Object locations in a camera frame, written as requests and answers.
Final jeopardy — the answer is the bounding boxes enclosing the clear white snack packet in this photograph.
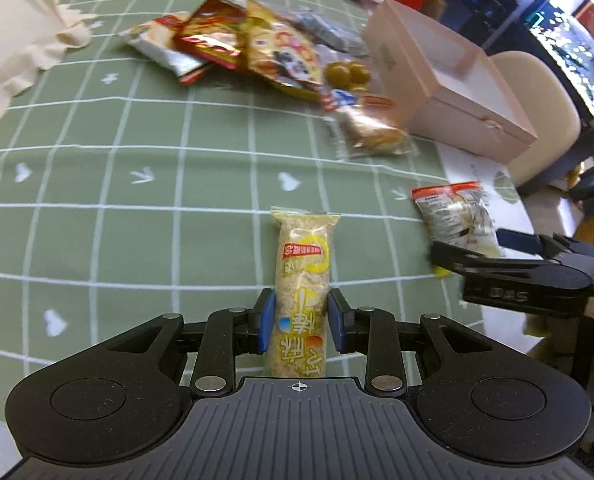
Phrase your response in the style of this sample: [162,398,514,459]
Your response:
[411,181,501,257]

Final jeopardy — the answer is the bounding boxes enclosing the yellow rice cracker stick packet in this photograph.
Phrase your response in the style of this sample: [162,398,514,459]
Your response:
[265,208,340,378]

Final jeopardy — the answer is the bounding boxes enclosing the blue clear snack packet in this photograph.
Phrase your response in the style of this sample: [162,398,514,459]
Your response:
[296,9,369,58]

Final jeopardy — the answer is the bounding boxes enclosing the white paper sheet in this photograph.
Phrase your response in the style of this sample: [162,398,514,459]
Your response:
[436,143,534,234]

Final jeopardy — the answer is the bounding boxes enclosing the beige chair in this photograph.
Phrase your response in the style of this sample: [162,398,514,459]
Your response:
[490,51,581,188]

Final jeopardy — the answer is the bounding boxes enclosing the clear bread snack packet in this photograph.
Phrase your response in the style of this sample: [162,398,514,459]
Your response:
[320,89,416,159]

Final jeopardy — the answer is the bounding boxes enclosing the pink open storage box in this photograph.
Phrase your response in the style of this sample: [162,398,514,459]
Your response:
[363,0,538,165]

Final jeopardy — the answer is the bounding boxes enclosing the glass display cabinet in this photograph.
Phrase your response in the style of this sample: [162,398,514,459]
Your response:
[522,0,594,119]

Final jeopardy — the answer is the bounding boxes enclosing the clear bag of brown balls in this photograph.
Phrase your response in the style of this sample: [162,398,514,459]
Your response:
[324,61,372,92]

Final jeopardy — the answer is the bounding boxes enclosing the green grid tablecloth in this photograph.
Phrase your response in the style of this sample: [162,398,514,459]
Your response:
[0,0,483,418]

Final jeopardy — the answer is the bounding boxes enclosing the yellow panda chips bag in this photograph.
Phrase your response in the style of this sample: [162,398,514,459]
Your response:
[245,0,323,102]

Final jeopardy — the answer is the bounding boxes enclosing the red snack bag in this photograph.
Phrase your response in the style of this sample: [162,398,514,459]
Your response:
[173,0,246,70]

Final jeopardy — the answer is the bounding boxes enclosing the white red snack packet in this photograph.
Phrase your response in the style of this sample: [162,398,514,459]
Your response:
[117,12,213,86]

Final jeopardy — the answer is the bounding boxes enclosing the cream cloth bag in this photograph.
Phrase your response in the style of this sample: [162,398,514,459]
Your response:
[0,0,94,119]

